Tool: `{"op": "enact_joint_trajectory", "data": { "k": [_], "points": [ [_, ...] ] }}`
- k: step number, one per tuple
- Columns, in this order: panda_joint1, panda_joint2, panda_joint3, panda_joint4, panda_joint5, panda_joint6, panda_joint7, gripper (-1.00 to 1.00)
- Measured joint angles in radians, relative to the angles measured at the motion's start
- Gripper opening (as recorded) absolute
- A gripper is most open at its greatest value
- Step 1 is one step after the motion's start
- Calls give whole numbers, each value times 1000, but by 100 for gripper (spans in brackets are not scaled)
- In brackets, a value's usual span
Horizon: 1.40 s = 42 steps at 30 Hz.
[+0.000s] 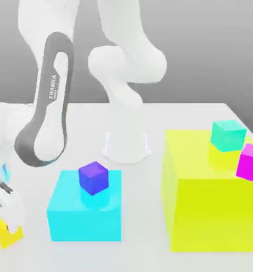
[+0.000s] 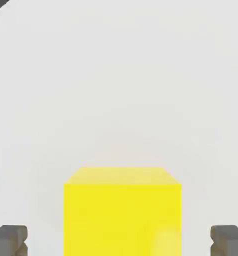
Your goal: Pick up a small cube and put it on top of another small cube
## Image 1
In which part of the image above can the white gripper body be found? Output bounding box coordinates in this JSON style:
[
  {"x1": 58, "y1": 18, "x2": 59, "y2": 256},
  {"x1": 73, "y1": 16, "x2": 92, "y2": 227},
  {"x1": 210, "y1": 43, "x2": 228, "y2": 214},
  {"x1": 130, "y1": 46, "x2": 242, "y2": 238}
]
[{"x1": 0, "y1": 188, "x2": 27, "y2": 234}]

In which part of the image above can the small yellow cube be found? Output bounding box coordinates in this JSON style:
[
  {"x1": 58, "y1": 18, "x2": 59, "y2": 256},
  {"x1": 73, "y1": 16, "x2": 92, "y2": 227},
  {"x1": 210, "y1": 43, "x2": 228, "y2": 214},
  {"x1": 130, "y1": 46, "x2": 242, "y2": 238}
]
[{"x1": 0, "y1": 216, "x2": 24, "y2": 250}]

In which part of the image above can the small blue cube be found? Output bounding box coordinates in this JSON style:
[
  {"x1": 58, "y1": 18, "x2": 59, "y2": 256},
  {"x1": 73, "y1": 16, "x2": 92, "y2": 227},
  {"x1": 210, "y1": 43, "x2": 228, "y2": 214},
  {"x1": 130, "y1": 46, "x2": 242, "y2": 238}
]
[{"x1": 78, "y1": 161, "x2": 109, "y2": 197}]

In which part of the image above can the small teal cube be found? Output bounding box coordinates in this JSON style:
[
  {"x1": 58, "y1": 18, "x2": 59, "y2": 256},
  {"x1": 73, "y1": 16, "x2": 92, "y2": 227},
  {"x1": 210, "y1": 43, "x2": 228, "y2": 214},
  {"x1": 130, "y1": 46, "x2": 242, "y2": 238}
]
[{"x1": 210, "y1": 120, "x2": 247, "y2": 153}]

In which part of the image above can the small magenta cube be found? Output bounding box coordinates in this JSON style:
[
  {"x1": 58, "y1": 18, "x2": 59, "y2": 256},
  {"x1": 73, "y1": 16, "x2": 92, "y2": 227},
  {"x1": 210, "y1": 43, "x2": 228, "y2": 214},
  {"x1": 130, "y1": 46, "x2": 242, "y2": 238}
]
[{"x1": 235, "y1": 143, "x2": 253, "y2": 185}]

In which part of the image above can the large cyan box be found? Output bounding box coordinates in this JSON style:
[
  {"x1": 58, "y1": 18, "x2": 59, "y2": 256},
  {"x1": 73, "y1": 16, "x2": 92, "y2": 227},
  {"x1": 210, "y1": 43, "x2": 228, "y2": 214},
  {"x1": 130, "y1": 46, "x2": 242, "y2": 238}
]
[{"x1": 46, "y1": 169, "x2": 122, "y2": 242}]

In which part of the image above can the large yellow-green box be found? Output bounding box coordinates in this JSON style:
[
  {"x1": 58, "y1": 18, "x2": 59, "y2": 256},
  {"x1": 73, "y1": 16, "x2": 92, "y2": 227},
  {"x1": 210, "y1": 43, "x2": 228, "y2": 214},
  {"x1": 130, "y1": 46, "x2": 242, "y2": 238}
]
[{"x1": 161, "y1": 129, "x2": 253, "y2": 253}]

